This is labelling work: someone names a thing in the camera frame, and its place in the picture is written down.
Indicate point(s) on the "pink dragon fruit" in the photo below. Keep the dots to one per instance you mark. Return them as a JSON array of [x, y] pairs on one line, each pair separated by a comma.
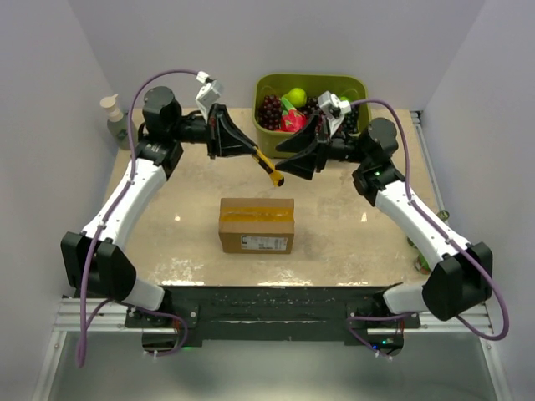
[[292, 120]]

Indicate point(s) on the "yellow utility knife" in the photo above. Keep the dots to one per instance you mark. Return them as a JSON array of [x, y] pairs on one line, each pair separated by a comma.
[[266, 164]]

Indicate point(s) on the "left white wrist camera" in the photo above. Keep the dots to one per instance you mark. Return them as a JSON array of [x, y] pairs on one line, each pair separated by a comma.
[[208, 94]]

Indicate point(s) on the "dark red grape bunch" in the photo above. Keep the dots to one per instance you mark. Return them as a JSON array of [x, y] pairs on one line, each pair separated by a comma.
[[269, 113]]

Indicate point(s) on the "grey pump soap bottle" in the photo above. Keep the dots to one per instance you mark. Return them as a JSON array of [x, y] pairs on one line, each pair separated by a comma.
[[117, 120]]

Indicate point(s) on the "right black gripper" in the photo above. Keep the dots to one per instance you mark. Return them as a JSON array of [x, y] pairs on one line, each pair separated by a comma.
[[315, 151]]

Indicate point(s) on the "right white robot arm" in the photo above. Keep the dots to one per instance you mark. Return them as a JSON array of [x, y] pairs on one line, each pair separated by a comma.
[[459, 269]]

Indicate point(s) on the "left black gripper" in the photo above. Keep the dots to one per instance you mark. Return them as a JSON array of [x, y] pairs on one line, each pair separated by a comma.
[[233, 144]]

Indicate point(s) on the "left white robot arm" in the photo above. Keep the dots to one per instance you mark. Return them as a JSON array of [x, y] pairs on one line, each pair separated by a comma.
[[94, 259]]

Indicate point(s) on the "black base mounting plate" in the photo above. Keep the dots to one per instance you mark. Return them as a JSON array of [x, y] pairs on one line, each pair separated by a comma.
[[195, 314]]

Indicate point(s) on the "green pear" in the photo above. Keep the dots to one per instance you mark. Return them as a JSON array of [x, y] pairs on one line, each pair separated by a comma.
[[297, 97]]

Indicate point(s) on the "green glass bottle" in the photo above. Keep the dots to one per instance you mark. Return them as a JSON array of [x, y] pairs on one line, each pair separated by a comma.
[[443, 215], [422, 265]]

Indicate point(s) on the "green plastic tub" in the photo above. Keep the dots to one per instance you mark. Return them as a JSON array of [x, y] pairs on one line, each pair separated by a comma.
[[314, 85]]

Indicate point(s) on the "brown cardboard express box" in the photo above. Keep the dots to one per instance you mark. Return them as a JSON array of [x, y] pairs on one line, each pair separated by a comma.
[[256, 225]]

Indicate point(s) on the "black grape bunch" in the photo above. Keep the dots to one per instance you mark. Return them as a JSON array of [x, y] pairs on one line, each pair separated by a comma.
[[350, 125]]

